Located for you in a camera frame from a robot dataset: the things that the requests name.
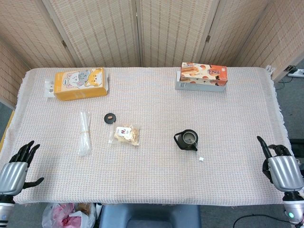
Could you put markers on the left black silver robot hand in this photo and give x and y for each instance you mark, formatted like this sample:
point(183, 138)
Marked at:
point(13, 177)

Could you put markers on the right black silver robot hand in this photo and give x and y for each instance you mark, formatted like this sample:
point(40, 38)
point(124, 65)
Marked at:
point(286, 173)

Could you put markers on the small white tag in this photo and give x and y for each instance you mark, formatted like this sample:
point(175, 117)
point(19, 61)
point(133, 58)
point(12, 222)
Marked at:
point(201, 158)

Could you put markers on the grey triangular tea bag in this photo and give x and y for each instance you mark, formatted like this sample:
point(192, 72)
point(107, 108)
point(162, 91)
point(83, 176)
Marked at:
point(188, 137)

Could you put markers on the clear plastic bag red contents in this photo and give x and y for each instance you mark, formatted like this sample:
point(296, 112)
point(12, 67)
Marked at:
point(64, 216)

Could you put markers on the small black lid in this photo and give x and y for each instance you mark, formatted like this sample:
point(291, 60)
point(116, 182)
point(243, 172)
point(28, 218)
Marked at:
point(107, 120)

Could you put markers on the bundle of clear plastic straws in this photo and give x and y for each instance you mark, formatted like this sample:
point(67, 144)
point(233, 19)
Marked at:
point(85, 142)

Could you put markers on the small white clear packet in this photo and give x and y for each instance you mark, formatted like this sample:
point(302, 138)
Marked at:
point(48, 88)

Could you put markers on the white power strip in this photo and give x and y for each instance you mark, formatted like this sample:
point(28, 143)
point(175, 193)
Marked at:
point(298, 72)

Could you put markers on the yellow cat print box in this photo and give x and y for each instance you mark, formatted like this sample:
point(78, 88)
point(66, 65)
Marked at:
point(78, 91)

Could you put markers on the clear snack packet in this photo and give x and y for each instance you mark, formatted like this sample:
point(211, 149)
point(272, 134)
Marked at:
point(124, 135)

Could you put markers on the orange biscuit box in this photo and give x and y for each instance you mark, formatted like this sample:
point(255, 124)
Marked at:
point(202, 78)

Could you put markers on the pink woven tablecloth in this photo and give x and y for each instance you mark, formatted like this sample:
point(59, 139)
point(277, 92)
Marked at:
point(152, 171)

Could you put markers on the blue chair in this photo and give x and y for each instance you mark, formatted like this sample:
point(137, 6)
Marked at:
point(149, 216)

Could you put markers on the woven bamboo folding screen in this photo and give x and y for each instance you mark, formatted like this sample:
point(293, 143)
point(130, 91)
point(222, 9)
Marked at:
point(107, 28)

